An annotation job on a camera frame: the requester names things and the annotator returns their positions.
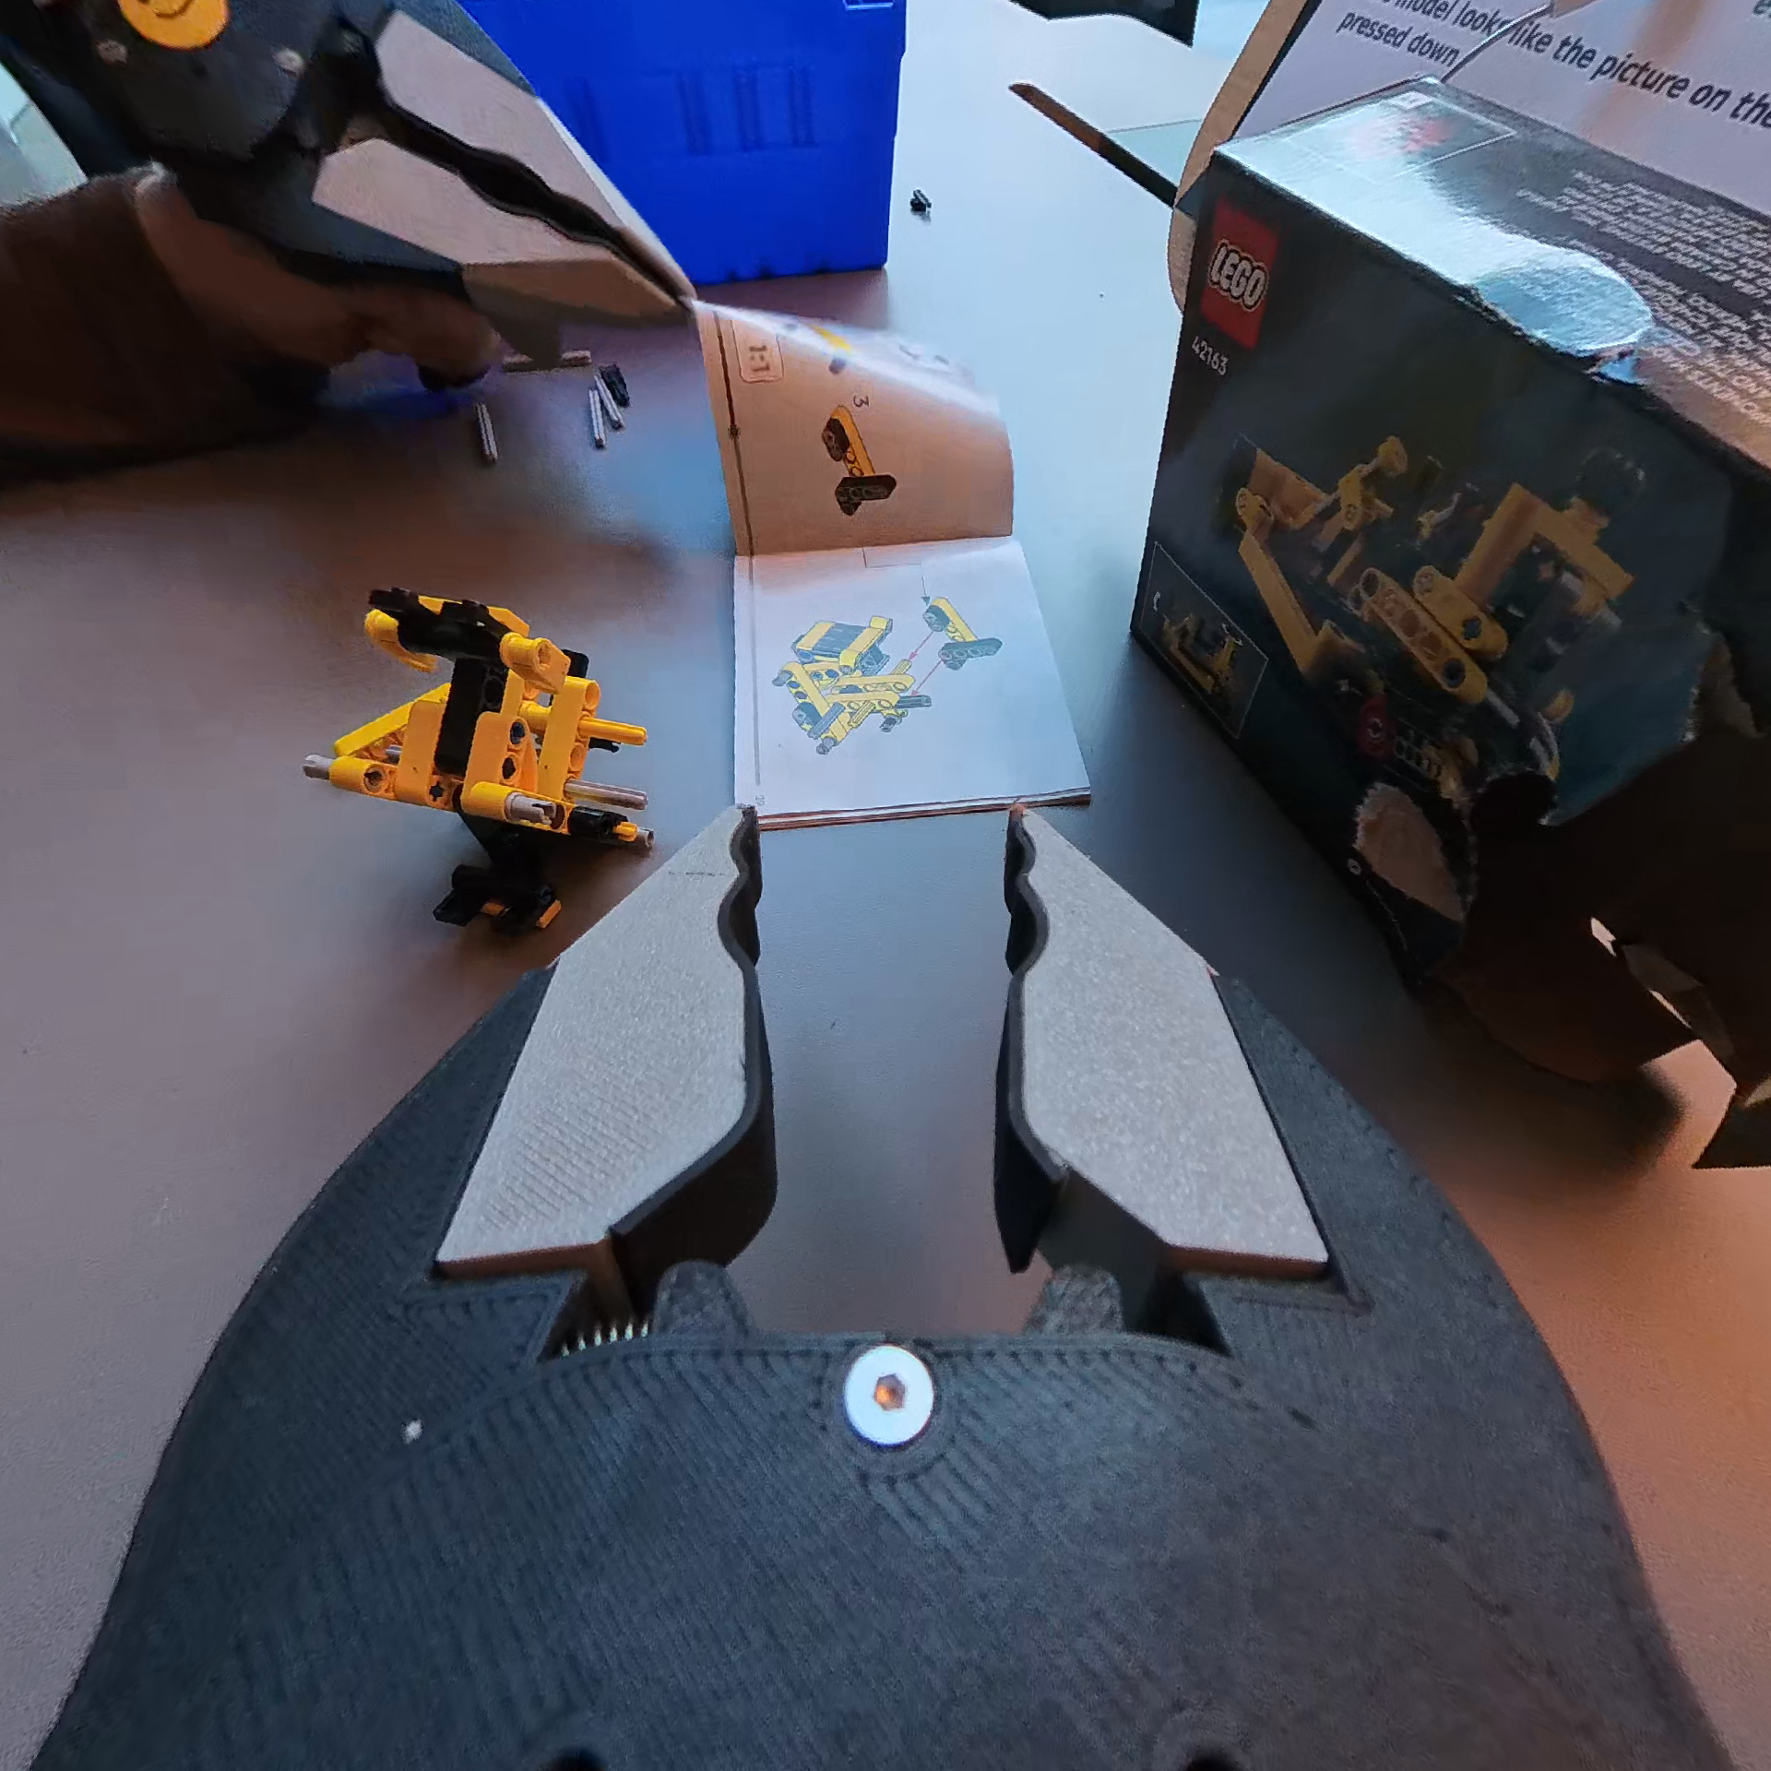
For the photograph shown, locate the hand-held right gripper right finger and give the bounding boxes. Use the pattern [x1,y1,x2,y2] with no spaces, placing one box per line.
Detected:
[991,808,1334,1273]

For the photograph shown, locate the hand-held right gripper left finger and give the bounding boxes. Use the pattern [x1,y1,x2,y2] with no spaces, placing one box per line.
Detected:
[434,803,781,1279]

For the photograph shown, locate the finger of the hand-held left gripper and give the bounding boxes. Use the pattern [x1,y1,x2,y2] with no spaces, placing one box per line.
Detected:
[317,142,694,367]
[370,13,695,298]

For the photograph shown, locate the white instruction booklet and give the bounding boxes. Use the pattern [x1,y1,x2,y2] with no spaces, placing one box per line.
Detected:
[694,301,1098,831]

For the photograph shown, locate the yellow black lego model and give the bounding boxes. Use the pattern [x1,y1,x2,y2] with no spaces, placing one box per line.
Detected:
[304,587,653,930]

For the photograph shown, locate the black lego set box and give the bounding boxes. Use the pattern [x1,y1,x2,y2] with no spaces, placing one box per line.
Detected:
[1129,74,1771,1172]

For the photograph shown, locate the person's left hand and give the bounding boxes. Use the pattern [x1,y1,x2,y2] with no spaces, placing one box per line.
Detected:
[208,227,505,393]

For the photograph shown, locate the blue plastic bin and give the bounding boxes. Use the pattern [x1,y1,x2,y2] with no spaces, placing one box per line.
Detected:
[459,0,907,290]

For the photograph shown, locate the printed instruction sheet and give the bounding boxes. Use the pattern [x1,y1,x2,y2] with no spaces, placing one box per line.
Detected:
[1231,0,1771,221]

